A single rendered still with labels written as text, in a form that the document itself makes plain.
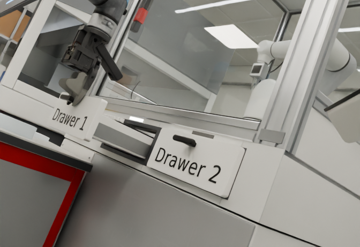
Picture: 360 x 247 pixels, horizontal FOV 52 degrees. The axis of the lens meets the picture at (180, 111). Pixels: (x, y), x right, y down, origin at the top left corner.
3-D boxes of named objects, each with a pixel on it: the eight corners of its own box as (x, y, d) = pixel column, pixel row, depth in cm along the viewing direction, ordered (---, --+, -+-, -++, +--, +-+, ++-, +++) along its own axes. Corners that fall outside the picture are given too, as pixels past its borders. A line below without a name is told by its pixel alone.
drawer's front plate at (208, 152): (222, 196, 74) (240, 146, 76) (145, 165, 98) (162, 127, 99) (227, 199, 75) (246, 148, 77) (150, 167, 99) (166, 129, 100)
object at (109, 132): (90, 136, 92) (100, 113, 93) (55, 122, 112) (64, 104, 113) (200, 182, 115) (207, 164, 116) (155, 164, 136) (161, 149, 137)
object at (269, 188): (258, 223, 68) (284, 149, 70) (64, 136, 149) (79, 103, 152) (427, 286, 123) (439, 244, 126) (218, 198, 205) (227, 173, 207)
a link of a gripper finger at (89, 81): (76, 89, 101) (88, 60, 103) (82, 91, 102) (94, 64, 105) (84, 87, 97) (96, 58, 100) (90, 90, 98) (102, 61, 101)
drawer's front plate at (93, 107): (83, 140, 89) (102, 98, 91) (46, 124, 112) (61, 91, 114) (90, 142, 90) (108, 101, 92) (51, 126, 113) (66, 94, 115)
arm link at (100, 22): (109, 28, 110) (122, 26, 104) (103, 42, 109) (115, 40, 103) (88, 14, 106) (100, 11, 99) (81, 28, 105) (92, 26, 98)
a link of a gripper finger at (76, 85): (56, 98, 97) (69, 67, 100) (76, 107, 101) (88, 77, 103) (61, 97, 95) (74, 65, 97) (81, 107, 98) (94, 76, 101)
